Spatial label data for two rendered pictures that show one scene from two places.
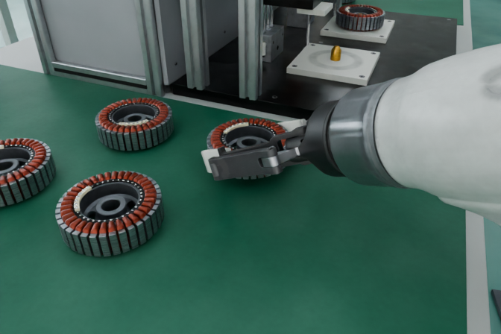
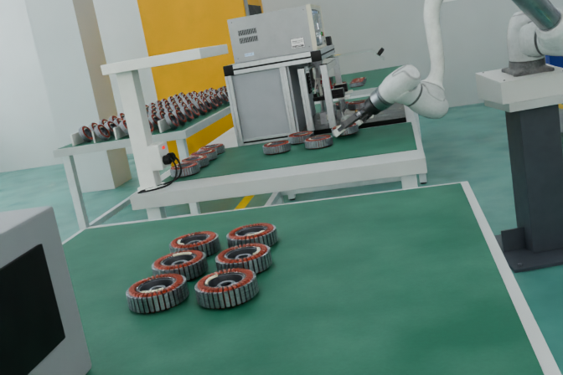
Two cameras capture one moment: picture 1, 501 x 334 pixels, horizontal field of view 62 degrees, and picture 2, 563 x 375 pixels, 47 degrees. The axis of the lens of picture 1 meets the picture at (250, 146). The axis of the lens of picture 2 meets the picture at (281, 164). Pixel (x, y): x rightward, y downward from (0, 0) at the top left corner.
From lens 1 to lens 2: 2.23 m
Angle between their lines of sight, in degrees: 24
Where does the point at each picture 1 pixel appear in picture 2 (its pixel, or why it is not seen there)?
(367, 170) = (380, 102)
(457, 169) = (393, 89)
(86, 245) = (320, 143)
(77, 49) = (255, 130)
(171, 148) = not seen: hidden behind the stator
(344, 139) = (374, 98)
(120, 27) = (276, 115)
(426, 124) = (386, 84)
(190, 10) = (306, 100)
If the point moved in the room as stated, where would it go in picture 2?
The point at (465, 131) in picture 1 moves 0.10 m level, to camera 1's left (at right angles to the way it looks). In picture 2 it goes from (392, 82) to (367, 87)
